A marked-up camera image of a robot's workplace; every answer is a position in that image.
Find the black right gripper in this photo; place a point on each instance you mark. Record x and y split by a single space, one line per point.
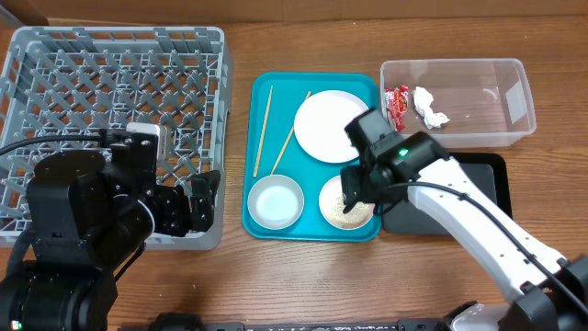
353 190

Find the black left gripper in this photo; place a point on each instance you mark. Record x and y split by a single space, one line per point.
176 219

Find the white bowl with rice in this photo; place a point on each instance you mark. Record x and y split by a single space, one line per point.
331 204

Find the grey bowl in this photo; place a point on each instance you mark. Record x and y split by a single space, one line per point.
275 202

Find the red snack wrapper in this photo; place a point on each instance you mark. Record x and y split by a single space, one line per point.
396 105

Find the white tissue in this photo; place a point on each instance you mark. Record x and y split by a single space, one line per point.
423 100

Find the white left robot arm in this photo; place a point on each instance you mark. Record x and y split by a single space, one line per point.
90 220

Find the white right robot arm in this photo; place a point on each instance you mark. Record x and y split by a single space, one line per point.
543 289

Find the black waste tray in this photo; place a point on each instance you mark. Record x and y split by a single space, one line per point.
487 171

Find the white round plate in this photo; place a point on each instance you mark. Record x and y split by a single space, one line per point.
319 125

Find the teal plastic tray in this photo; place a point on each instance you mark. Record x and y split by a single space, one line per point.
290 90

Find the wooden chopstick right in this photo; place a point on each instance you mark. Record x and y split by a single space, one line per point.
285 144

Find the wooden chopstick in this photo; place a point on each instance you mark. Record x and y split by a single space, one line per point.
285 144
263 132

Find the wooden chopstick left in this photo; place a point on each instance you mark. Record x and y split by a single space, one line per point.
263 132

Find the clear plastic bin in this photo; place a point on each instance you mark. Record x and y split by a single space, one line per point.
488 100

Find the grey dish rack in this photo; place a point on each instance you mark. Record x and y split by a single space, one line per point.
61 85

